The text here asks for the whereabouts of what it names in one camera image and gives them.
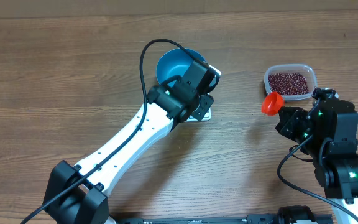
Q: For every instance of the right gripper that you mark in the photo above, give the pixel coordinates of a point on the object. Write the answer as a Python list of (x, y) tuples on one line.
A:
[(290, 121)]

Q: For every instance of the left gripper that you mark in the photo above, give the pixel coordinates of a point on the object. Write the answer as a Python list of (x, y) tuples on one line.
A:
[(206, 101)]

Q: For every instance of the red scoop with blue handle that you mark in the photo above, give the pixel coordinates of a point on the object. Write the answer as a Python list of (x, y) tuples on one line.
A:
[(272, 104)]

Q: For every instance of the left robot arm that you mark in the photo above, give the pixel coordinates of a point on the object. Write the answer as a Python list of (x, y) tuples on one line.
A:
[(79, 193)]

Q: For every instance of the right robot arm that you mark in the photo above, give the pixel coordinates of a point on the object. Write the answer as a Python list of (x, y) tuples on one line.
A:
[(327, 132)]

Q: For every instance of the white digital kitchen scale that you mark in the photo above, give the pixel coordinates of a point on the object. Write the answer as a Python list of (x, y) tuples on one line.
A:
[(208, 114)]

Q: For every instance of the blue plastic bowl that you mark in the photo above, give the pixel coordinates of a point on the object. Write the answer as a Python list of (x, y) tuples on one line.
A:
[(184, 72)]

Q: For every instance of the red beans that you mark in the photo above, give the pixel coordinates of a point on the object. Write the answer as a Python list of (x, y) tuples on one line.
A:
[(288, 83)]

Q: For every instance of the clear plastic container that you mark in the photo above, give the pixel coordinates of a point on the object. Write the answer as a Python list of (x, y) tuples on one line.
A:
[(293, 68)]

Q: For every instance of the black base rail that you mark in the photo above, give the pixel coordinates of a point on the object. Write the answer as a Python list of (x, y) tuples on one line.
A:
[(286, 215)]

